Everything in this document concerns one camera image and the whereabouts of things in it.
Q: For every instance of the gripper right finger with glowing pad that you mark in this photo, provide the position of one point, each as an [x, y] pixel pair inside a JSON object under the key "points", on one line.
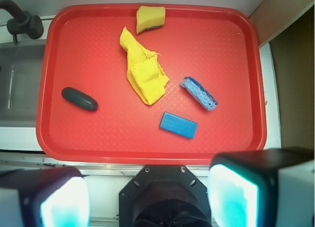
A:
{"points": [[268, 188]]}

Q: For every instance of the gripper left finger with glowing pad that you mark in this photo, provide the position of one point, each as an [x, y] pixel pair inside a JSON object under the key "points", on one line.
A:
{"points": [[54, 197]]}

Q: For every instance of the dark green plastic pickle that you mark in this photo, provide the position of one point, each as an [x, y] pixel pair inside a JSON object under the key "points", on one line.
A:
{"points": [[79, 99]]}

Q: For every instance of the blue scrubber sponge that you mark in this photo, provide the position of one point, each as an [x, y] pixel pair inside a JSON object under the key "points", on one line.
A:
{"points": [[199, 93]]}

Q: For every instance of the blue rectangular soap block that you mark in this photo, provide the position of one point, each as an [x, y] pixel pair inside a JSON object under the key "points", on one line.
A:
{"points": [[178, 125]]}

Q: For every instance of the red plastic tray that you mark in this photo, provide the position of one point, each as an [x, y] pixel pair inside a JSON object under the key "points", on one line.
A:
{"points": [[218, 47]]}

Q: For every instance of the steel sink basin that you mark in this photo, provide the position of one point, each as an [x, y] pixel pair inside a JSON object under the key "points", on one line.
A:
{"points": [[20, 75]]}

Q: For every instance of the yellow knitted cloth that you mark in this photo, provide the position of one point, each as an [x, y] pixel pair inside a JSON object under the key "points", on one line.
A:
{"points": [[144, 73]]}

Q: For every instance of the dark metal faucet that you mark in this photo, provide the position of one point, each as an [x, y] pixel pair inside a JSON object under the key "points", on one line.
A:
{"points": [[22, 22]]}

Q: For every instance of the yellow sponge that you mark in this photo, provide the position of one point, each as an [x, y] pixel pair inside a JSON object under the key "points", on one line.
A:
{"points": [[149, 17]]}

